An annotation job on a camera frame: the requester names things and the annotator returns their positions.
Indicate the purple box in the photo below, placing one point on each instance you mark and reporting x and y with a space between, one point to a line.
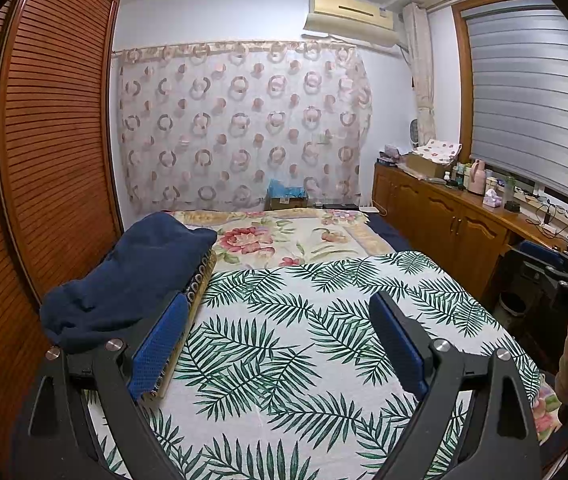
390 151

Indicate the beige wall air conditioner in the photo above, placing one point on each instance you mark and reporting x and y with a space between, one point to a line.
348 15

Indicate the small white fan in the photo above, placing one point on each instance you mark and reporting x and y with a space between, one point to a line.
415 132

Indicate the circle-patterned sheer curtain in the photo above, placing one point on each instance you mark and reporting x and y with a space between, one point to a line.
244 125

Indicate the small black box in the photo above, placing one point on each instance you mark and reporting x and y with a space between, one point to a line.
513 207

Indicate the pink tissue box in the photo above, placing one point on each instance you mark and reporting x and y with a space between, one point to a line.
491 199

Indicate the palm leaf bed sheet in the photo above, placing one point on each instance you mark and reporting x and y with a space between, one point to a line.
289 335

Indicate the pink thermos bottle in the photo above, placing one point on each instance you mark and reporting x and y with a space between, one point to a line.
476 180

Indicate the trash bin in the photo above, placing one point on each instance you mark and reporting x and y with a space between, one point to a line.
514 304

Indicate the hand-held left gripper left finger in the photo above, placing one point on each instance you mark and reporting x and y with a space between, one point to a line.
161 345

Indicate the brown louvered wardrobe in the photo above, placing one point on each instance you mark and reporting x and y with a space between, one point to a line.
54 135

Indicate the wooden sideboard cabinet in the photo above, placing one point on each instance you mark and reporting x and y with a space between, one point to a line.
438 215

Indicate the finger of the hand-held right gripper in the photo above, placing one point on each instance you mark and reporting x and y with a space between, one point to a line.
543 272
538 249

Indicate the blue plastic bag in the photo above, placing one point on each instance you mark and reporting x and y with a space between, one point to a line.
286 189

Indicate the green bottle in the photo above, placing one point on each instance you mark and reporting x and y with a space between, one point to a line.
509 190

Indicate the white power adapter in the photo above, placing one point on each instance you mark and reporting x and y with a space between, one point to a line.
369 209

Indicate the white floral cloth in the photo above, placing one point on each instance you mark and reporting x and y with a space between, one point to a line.
438 150

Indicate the navy printed T-shirt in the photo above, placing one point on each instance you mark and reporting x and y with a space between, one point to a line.
124 270

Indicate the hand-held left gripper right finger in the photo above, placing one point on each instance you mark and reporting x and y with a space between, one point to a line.
398 345

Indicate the navy medallion-patterned pillow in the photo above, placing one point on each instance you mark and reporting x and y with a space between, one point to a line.
198 285

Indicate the tied beige window curtain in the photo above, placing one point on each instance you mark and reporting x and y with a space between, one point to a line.
421 75

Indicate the navy bed sheet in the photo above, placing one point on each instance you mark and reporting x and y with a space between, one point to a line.
386 230

